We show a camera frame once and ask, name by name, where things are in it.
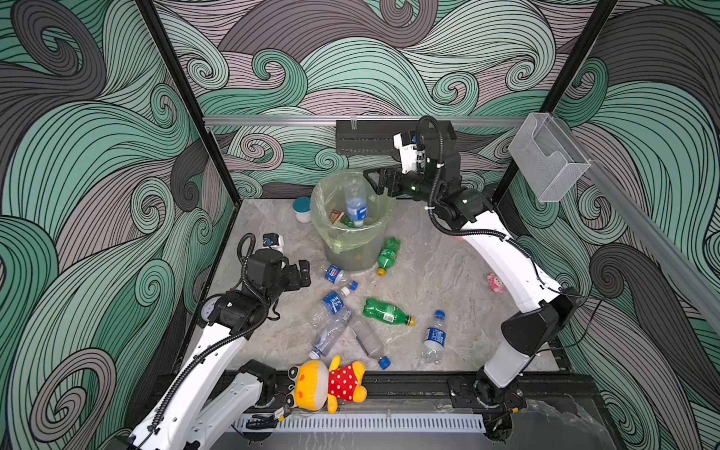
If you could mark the red yellow label tea bottle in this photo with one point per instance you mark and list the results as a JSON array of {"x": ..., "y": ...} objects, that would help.
[{"x": 336, "y": 216}]

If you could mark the yellow plush toy red dress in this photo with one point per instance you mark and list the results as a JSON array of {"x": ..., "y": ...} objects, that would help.
[{"x": 316, "y": 386}]

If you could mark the clear acrylic wall holder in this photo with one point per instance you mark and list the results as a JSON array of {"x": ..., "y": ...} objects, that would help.
[{"x": 549, "y": 156}]

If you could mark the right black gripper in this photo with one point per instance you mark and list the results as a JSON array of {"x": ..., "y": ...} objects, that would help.
[{"x": 391, "y": 179}]

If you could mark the black wall shelf tray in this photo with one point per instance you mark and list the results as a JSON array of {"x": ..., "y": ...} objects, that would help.
[{"x": 375, "y": 137}]

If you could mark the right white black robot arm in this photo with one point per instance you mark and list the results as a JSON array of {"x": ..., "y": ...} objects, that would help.
[{"x": 544, "y": 307}]

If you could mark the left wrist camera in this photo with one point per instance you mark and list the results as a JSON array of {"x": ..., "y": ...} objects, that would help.
[{"x": 273, "y": 241}]

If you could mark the black alarm clock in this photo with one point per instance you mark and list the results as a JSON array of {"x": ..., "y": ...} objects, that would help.
[{"x": 209, "y": 306}]

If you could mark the green plastic bin liner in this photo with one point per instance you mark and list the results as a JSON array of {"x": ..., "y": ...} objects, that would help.
[{"x": 351, "y": 211}]

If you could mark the aluminium wall rail right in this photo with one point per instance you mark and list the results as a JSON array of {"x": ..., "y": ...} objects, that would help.
[{"x": 664, "y": 214}]

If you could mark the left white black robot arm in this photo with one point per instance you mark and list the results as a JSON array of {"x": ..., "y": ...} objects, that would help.
[{"x": 189, "y": 415}]

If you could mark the clear bottle blue label white cap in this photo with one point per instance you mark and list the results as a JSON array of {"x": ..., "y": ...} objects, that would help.
[{"x": 328, "y": 307}]

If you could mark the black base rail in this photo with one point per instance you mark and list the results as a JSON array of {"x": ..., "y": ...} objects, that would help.
[{"x": 460, "y": 388}]

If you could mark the crushed clear bottle white cap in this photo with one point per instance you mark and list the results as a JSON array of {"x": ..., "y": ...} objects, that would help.
[{"x": 329, "y": 335}]

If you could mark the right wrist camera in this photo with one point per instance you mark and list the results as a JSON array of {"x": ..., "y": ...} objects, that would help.
[{"x": 412, "y": 156}]

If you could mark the pink small toy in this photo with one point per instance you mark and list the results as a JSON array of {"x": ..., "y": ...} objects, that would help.
[{"x": 496, "y": 284}]

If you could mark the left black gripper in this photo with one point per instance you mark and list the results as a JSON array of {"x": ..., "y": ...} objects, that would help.
[{"x": 294, "y": 282}]

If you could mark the clear bottle blue cap front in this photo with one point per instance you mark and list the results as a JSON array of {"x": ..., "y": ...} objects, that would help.
[{"x": 370, "y": 342}]

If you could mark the green sprite bottle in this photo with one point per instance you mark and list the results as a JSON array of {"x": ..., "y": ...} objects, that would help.
[
  {"x": 349, "y": 223},
  {"x": 388, "y": 255},
  {"x": 387, "y": 313}
]

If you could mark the white jar teal lid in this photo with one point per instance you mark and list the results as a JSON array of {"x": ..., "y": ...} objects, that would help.
[{"x": 302, "y": 209}]

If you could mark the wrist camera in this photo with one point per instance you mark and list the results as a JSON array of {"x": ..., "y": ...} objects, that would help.
[
  {"x": 412, "y": 156},
  {"x": 273, "y": 241}
]

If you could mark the white slotted cable duct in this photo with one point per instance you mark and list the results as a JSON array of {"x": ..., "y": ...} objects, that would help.
[{"x": 400, "y": 423}]

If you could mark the grey mesh waste bin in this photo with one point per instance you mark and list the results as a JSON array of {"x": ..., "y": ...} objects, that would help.
[{"x": 354, "y": 230}]

